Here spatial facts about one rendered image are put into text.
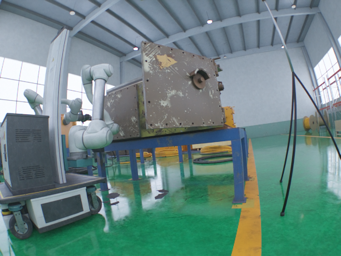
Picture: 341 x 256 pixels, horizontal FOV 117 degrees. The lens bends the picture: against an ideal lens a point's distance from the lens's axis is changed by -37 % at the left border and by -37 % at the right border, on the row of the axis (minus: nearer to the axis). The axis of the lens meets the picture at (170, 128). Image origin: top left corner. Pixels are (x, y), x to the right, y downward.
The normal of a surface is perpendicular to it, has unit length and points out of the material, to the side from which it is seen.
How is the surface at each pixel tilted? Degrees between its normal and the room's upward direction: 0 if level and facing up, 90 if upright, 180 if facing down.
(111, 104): 90
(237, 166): 90
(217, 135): 90
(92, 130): 77
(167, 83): 90
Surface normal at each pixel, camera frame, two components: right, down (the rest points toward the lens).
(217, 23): -0.45, -0.03
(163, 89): 0.55, -0.12
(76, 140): 0.00, -0.07
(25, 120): 0.88, -0.13
